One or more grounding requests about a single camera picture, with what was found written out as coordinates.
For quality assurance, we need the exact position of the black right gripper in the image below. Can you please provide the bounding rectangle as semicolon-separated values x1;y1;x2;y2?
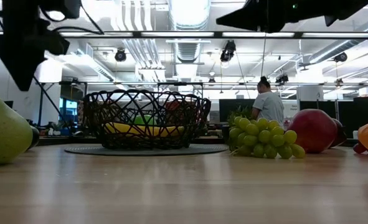
215;0;293;34

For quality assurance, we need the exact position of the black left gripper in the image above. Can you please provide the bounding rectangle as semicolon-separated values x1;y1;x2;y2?
0;18;71;92

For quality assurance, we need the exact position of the green pear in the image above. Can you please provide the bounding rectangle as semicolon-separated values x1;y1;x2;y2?
0;82;34;166

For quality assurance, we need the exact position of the yellow banana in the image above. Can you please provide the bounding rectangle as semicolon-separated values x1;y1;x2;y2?
104;121;186;138

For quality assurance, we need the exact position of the green grape bunch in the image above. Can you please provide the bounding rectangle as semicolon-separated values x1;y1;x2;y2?
228;115;306;160

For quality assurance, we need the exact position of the green apple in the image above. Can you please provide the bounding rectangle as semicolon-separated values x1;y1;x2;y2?
133;114;157;126

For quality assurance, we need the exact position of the round red pomegranate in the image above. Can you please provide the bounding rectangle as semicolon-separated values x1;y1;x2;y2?
287;108;339;154

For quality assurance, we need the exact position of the black wire mesh basket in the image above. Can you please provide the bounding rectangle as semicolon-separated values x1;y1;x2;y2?
83;88;212;151

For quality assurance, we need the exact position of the purple grape bunch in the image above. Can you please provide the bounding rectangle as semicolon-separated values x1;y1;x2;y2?
352;141;368;155

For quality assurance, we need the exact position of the black ceiling spotlight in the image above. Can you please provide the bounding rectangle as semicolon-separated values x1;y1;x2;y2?
333;52;349;63
220;40;237;63
114;48;128;62
275;73;290;84

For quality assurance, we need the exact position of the blue-lit monitor screen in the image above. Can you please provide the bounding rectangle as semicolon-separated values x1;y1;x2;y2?
58;97;79;124

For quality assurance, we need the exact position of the black computer monitor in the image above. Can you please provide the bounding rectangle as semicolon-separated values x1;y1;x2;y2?
219;98;257;123

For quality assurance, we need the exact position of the person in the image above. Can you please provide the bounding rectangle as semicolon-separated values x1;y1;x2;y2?
251;76;285;127

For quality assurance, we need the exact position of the round grey placemat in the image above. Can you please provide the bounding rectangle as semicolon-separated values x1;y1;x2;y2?
64;143;229;157

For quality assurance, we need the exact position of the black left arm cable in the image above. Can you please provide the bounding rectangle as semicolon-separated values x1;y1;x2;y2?
32;76;72;134

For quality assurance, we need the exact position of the silver ceiling air duct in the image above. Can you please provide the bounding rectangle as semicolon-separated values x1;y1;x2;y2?
167;0;212;78

